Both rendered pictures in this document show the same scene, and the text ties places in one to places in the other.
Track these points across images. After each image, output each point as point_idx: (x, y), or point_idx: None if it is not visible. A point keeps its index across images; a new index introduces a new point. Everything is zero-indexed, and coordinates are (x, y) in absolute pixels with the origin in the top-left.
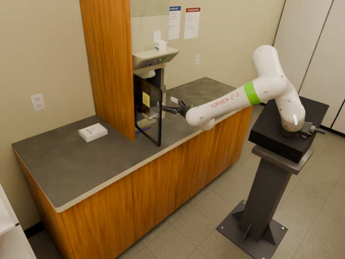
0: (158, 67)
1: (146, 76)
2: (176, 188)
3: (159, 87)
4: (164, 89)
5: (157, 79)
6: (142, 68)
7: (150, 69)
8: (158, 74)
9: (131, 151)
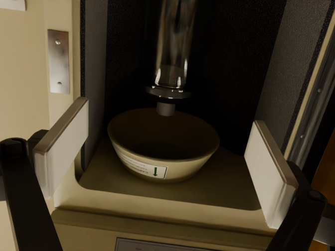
0: (114, 197)
1: (184, 165)
2: None
3: (86, 66)
4: (66, 62)
5: (92, 94)
6: (210, 221)
7: (168, 205)
8: (89, 128)
9: None
